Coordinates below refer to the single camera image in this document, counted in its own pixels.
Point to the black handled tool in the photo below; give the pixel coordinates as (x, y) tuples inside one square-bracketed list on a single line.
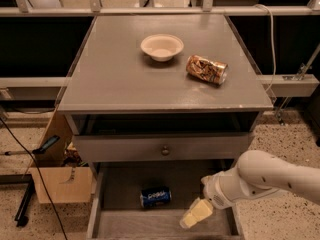
[(41, 150)]

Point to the white paper bowl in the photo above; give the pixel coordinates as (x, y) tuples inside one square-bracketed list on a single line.
[(162, 47)]

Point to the metal railing frame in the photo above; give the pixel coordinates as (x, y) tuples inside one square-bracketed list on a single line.
[(298, 85)]

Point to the open grey middle drawer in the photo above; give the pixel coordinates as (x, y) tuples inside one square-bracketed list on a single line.
[(117, 213)]

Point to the grey top drawer with knob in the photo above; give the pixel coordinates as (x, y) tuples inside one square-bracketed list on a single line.
[(161, 147)]

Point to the orange patterned drink can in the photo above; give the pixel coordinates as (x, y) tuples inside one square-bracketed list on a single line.
[(209, 71)]

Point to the brown cardboard box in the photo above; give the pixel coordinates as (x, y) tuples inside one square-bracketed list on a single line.
[(56, 176)]

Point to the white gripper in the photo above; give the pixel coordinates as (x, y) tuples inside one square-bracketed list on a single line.
[(214, 190)]

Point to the blue pepsi can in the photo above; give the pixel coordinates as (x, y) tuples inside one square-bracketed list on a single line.
[(153, 197)]

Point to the grey wooden drawer cabinet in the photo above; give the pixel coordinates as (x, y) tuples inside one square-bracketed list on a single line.
[(116, 89)]

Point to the black metal stand foot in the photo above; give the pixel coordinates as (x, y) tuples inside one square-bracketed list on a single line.
[(21, 218)]

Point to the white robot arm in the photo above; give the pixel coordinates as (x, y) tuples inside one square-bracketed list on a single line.
[(256, 174)]

